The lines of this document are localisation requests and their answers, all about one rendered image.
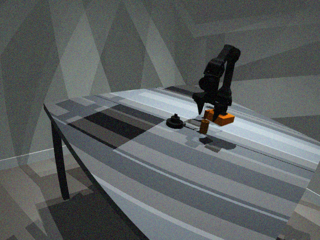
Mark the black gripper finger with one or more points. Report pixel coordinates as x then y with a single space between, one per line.
200 107
215 114

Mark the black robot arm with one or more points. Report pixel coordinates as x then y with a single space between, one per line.
214 71

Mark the black round pedestal with short shaft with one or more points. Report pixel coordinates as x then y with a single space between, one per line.
174 122

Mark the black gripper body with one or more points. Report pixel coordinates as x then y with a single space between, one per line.
219 106

